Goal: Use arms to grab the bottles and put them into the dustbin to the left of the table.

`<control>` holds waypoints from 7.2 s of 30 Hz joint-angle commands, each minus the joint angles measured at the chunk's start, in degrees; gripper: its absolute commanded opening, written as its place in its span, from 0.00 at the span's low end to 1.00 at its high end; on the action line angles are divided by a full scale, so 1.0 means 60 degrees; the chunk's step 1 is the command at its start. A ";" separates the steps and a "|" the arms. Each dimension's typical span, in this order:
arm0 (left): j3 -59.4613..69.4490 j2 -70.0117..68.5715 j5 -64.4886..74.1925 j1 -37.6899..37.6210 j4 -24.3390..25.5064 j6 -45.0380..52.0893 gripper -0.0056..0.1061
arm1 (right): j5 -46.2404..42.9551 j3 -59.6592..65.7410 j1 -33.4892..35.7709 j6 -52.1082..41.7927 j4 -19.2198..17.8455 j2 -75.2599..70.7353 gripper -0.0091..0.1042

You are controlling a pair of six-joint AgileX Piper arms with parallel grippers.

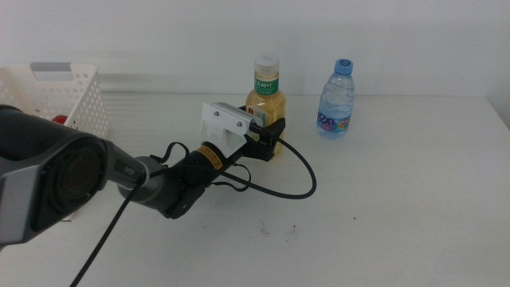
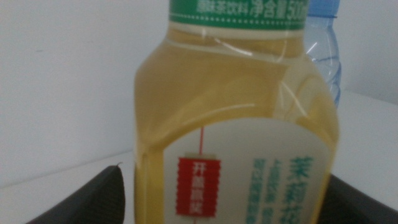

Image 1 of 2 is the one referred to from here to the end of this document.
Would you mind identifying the yellow tea bottle green label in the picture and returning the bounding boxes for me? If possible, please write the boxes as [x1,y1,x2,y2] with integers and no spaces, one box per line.
[245,52,287,157]

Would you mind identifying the clear water bottle blue cap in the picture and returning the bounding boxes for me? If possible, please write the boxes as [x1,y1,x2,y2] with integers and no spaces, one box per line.
[316,58,355,140]

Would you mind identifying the white perforated plastic basket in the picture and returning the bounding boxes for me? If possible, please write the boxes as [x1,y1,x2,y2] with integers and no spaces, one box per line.
[0,62,111,140]

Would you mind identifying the thin black left arm wire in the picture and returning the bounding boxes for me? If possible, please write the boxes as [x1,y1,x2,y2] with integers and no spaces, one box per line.
[150,141,253,193]

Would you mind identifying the thick black left camera cable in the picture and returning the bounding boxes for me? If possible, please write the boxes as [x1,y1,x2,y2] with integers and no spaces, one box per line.
[69,122,318,287]

